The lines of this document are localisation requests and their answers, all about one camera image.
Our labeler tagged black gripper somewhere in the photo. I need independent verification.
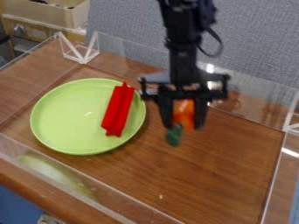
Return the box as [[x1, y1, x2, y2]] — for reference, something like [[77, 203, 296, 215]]
[[138, 70, 230, 129]]

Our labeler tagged orange toy carrot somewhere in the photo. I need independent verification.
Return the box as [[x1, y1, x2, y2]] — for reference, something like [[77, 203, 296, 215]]
[[166, 99, 196, 147]]

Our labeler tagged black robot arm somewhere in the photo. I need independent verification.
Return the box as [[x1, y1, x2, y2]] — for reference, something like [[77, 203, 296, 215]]
[[138, 0, 230, 129]]

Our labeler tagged red plastic block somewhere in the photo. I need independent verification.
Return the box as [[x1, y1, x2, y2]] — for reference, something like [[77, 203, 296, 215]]
[[100, 82, 135, 137]]

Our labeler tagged green plate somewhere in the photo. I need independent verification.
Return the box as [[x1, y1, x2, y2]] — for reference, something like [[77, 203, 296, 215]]
[[31, 78, 146, 156]]

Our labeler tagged cardboard box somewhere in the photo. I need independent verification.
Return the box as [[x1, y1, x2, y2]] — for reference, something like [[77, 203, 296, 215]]
[[4, 0, 89, 29]]

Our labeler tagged wooden cabinet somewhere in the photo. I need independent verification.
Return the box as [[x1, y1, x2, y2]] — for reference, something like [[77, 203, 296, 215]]
[[1, 14, 87, 44]]

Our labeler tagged black cable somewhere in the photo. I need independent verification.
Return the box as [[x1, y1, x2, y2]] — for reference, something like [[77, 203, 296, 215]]
[[196, 27, 226, 59]]

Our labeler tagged clear acrylic enclosure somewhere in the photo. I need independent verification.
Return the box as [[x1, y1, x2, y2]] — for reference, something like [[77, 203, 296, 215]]
[[0, 39, 299, 224]]

